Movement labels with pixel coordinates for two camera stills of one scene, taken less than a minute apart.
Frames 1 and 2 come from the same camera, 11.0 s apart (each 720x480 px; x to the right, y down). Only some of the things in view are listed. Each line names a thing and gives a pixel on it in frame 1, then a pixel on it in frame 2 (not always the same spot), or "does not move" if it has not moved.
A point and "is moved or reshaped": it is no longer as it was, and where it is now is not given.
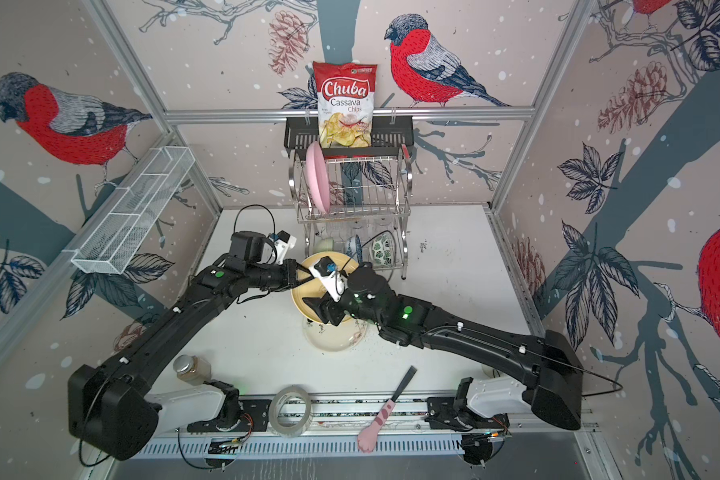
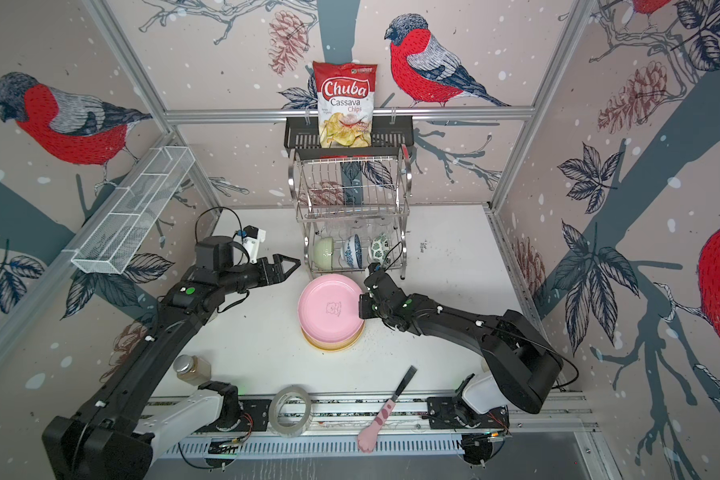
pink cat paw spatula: x=368 y=437 does not move
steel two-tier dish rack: x=370 y=201 does not move
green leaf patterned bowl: x=382 y=250 does not move
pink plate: x=318 y=176 is moved or reshaped
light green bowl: x=323 y=245 does not move
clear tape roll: x=287 y=430 does not move
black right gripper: x=328 y=311 → x=363 y=306
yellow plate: x=342 y=262 → x=336 y=345
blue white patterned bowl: x=354 y=248 does not move
